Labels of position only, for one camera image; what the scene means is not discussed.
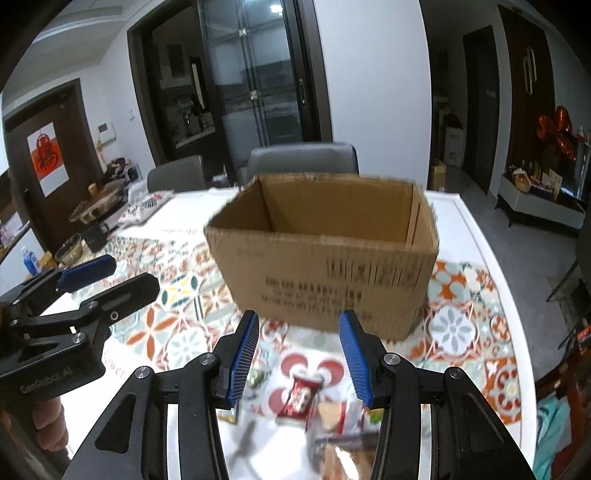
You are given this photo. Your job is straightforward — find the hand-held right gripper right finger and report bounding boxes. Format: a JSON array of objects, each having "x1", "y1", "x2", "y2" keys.
[{"x1": 338, "y1": 310, "x2": 536, "y2": 480}]

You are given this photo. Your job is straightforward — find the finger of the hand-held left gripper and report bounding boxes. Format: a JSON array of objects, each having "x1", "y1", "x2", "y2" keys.
[
  {"x1": 0, "y1": 255, "x2": 117, "y2": 320},
  {"x1": 69, "y1": 272, "x2": 161, "y2": 334}
]

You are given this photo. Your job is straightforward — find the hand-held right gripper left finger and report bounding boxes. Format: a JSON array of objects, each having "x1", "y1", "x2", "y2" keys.
[{"x1": 62, "y1": 310, "x2": 260, "y2": 480}]

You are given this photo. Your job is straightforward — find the red snack packet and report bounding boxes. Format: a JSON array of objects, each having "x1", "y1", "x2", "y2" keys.
[{"x1": 276, "y1": 375, "x2": 325, "y2": 423}]

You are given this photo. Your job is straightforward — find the brown cardboard box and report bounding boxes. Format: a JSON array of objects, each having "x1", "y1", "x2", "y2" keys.
[{"x1": 204, "y1": 173, "x2": 440, "y2": 343}]

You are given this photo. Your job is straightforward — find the person's left hand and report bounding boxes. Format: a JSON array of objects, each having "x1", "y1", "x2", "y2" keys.
[{"x1": 0, "y1": 396, "x2": 70, "y2": 462}]

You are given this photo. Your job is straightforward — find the green snack packet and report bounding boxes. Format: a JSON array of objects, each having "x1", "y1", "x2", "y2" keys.
[{"x1": 247, "y1": 364, "x2": 269, "y2": 393}]

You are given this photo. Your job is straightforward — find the glass bowl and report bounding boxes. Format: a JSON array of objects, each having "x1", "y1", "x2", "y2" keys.
[{"x1": 54, "y1": 234, "x2": 85, "y2": 267}]

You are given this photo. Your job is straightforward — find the black mug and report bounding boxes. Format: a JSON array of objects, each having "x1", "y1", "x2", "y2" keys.
[{"x1": 82, "y1": 222, "x2": 112, "y2": 253}]

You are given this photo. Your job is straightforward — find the blue label water bottle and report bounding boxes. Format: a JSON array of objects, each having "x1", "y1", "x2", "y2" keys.
[{"x1": 22, "y1": 246, "x2": 42, "y2": 276}]

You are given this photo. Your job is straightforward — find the wooden tea tray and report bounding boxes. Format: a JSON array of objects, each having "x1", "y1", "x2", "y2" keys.
[{"x1": 69, "y1": 184, "x2": 129, "y2": 223}]

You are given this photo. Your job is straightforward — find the clear snack bag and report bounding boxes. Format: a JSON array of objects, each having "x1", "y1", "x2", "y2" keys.
[{"x1": 305, "y1": 401, "x2": 384, "y2": 480}]

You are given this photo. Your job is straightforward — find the white printed bag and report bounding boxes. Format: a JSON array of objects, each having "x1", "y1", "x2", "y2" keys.
[{"x1": 119, "y1": 191, "x2": 174, "y2": 227}]

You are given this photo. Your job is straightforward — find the patterned floral tablecloth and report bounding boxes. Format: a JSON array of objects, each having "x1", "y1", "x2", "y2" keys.
[{"x1": 99, "y1": 226, "x2": 523, "y2": 480}]

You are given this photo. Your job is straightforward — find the red and white door poster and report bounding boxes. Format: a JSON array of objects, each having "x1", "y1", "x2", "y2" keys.
[{"x1": 28, "y1": 130, "x2": 69, "y2": 195}]

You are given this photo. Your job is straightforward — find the grey dining chair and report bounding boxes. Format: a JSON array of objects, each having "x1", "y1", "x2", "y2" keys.
[
  {"x1": 147, "y1": 155, "x2": 208, "y2": 193},
  {"x1": 246, "y1": 143, "x2": 360, "y2": 186}
]

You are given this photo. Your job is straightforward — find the teal cloth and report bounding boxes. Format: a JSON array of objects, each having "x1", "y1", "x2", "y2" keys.
[{"x1": 537, "y1": 396, "x2": 574, "y2": 464}]

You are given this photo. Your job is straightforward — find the wooden chair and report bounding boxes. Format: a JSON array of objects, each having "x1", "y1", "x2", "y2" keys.
[{"x1": 534, "y1": 323, "x2": 591, "y2": 480}]

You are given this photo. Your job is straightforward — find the white carton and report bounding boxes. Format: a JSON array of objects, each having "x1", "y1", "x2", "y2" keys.
[{"x1": 444, "y1": 126, "x2": 465, "y2": 167}]

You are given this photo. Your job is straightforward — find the white low cabinet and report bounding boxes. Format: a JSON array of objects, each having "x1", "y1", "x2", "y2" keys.
[{"x1": 496, "y1": 172, "x2": 588, "y2": 230}]

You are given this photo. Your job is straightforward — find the glass sliding door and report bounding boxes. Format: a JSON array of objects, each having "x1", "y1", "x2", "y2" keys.
[{"x1": 198, "y1": 0, "x2": 334, "y2": 149}]

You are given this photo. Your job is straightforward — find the red foil balloons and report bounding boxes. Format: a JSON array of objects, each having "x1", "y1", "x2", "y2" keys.
[{"x1": 536, "y1": 106, "x2": 579, "y2": 161}]

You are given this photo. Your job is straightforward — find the dark double door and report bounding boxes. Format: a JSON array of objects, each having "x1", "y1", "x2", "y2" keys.
[{"x1": 498, "y1": 4, "x2": 556, "y2": 136}]

